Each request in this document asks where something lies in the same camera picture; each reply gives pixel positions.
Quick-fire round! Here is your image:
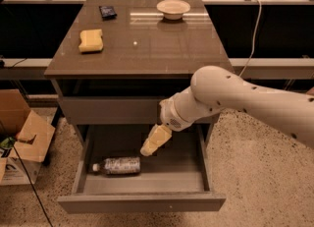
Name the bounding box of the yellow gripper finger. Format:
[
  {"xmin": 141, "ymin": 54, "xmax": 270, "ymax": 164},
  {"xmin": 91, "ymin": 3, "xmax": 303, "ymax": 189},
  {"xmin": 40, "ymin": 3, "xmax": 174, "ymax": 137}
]
[{"xmin": 140, "ymin": 125, "xmax": 172, "ymax": 156}]

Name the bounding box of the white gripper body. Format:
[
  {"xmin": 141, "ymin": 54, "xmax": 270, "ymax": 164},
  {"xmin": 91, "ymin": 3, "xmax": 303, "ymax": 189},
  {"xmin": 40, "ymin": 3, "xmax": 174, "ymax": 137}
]
[{"xmin": 159, "ymin": 98, "xmax": 192, "ymax": 132}]

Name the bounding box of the clear plastic water bottle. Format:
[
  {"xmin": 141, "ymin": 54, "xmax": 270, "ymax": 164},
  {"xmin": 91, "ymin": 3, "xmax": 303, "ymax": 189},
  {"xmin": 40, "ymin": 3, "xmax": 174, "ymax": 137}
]
[{"xmin": 92, "ymin": 157, "xmax": 140, "ymax": 175}]

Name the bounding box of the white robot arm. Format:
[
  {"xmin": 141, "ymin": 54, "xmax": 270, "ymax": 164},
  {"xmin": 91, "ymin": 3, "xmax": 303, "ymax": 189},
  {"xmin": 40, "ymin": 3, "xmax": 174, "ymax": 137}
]
[{"xmin": 140, "ymin": 66, "xmax": 314, "ymax": 156}]

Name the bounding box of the open grey middle drawer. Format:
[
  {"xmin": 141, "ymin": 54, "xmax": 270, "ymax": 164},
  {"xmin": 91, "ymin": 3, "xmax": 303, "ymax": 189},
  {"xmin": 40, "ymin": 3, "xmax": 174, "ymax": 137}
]
[{"xmin": 58, "ymin": 125, "xmax": 226, "ymax": 213}]

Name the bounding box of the grey drawer cabinet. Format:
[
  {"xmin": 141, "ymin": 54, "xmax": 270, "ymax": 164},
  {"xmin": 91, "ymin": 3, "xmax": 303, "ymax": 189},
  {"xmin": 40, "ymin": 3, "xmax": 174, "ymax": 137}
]
[{"xmin": 45, "ymin": 0, "xmax": 232, "ymax": 140}]

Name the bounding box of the closed grey top drawer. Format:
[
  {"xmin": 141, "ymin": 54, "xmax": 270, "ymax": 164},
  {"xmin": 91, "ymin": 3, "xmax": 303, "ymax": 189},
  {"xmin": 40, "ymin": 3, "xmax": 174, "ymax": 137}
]
[{"xmin": 59, "ymin": 97, "xmax": 161, "ymax": 125}]

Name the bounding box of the white ceramic bowl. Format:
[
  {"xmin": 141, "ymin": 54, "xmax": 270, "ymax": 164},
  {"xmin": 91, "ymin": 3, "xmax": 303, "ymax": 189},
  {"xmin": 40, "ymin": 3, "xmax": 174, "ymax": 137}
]
[{"xmin": 156, "ymin": 0, "xmax": 190, "ymax": 20}]

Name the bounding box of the yellow sponge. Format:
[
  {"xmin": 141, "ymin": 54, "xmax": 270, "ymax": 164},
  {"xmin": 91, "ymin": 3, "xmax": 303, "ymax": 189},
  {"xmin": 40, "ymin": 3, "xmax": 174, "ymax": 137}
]
[{"xmin": 78, "ymin": 29, "xmax": 103, "ymax": 53}]

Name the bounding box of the dark blue snack packet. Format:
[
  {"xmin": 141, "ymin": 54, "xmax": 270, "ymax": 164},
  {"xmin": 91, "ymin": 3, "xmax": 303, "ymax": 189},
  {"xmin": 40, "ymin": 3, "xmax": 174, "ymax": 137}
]
[{"xmin": 99, "ymin": 6, "xmax": 117, "ymax": 20}]

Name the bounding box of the brown cardboard box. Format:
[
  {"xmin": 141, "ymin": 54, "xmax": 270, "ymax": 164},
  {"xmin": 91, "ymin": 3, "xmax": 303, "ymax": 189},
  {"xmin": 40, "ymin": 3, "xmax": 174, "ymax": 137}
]
[{"xmin": 0, "ymin": 89, "xmax": 55, "ymax": 186}]

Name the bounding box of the white power cable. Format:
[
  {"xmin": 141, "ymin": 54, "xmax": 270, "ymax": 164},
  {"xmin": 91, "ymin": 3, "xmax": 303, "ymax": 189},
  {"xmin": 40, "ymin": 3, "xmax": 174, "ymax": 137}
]
[{"xmin": 238, "ymin": 0, "xmax": 263, "ymax": 78}]

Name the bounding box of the black floor cable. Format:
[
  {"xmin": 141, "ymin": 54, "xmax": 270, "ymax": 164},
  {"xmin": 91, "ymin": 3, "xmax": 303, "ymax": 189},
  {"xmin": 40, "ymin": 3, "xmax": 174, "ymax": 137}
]
[{"xmin": 6, "ymin": 137, "xmax": 53, "ymax": 227}]

